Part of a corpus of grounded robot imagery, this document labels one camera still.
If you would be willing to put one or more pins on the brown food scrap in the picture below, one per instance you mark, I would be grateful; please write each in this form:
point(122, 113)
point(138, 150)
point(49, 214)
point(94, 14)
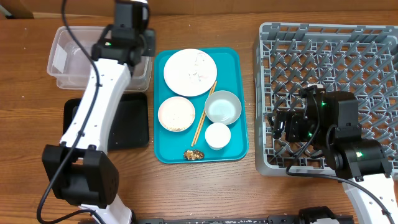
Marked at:
point(193, 155)

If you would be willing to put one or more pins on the small white bowl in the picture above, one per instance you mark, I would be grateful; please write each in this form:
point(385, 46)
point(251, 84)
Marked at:
point(176, 114)

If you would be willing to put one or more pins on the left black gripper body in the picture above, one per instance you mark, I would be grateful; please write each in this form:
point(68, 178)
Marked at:
point(148, 39)

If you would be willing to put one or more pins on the black plastic tray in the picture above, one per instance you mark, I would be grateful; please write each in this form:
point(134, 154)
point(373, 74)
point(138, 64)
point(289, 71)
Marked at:
point(130, 126)

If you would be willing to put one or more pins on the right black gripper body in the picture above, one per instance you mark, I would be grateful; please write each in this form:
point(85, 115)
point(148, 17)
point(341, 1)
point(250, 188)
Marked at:
point(299, 129)

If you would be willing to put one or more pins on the white cup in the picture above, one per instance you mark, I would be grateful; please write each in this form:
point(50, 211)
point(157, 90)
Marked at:
point(217, 136)

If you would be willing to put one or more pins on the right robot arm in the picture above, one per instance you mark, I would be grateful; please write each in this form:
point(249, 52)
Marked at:
point(329, 122)

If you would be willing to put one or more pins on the large white plate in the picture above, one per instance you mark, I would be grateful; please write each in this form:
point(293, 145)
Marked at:
point(190, 72)

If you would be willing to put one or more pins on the clear plastic bin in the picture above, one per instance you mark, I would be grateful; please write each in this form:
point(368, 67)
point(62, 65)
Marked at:
point(68, 64)

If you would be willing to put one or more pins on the grey dishwasher rack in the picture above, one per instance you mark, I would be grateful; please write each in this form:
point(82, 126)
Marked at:
point(357, 58)

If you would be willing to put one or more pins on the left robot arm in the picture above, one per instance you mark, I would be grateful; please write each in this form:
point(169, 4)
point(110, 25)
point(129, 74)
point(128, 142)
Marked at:
point(78, 167)

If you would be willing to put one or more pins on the teal serving tray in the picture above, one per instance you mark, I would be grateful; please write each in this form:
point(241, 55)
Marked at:
point(169, 147)

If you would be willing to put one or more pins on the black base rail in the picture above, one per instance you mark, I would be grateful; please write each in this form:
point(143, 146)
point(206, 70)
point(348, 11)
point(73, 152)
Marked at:
point(316, 215)

